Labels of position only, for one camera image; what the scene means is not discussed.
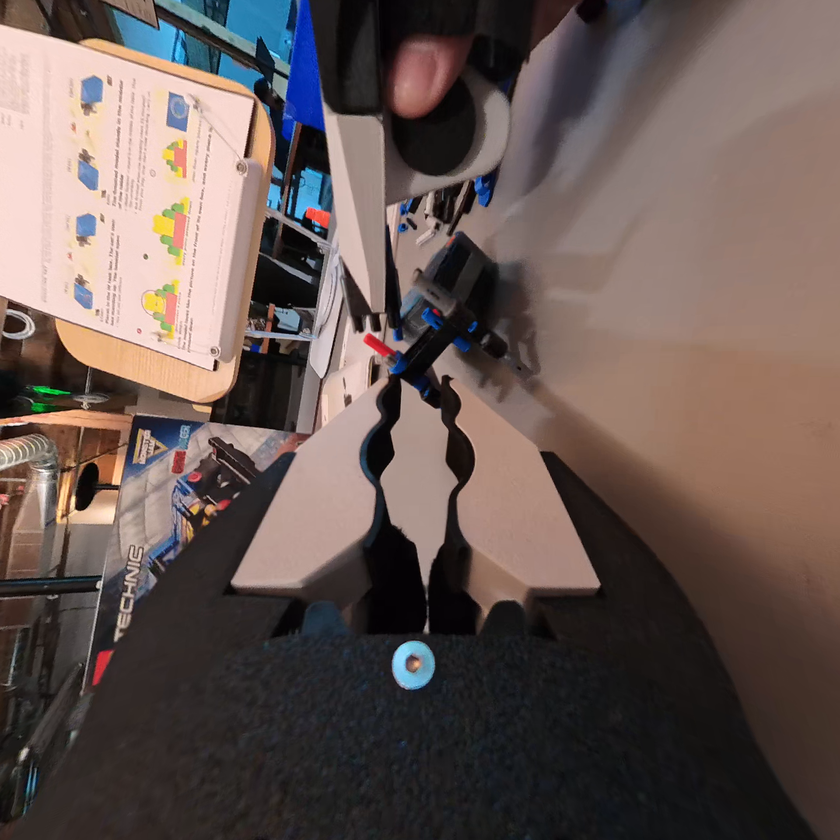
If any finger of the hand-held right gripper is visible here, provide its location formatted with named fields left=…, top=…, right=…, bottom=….
left=323, top=112, right=403, bottom=331

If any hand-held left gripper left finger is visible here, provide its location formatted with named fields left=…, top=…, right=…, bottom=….
left=231, top=377, right=427, bottom=634

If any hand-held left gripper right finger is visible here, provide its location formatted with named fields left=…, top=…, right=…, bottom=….
left=427, top=375, right=601, bottom=634

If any lego assembly with grey motor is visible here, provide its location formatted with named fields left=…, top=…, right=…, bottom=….
left=364, top=233, right=539, bottom=404

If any pile of small lego pieces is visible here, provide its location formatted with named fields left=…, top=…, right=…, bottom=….
left=394, top=174, right=496, bottom=247

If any lego set box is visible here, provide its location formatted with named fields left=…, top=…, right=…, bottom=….
left=82, top=415, right=312, bottom=690

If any person's right hand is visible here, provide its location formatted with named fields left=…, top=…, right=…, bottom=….
left=387, top=33, right=473, bottom=120

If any white stand base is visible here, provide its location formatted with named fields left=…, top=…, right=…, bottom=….
left=307, top=252, right=349, bottom=380

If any blue plastic bin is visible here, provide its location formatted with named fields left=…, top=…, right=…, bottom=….
left=282, top=0, right=329, bottom=132

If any wooden board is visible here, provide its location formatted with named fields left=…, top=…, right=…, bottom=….
left=56, top=38, right=277, bottom=404

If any black disc stand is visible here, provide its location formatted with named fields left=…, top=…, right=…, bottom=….
left=73, top=462, right=122, bottom=513

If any illustrated instruction sign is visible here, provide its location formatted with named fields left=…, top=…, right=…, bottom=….
left=0, top=26, right=263, bottom=371

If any black metal pole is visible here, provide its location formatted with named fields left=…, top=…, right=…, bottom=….
left=0, top=576, right=102, bottom=598

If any silver air duct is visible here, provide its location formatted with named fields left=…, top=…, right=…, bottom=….
left=0, top=433, right=63, bottom=526

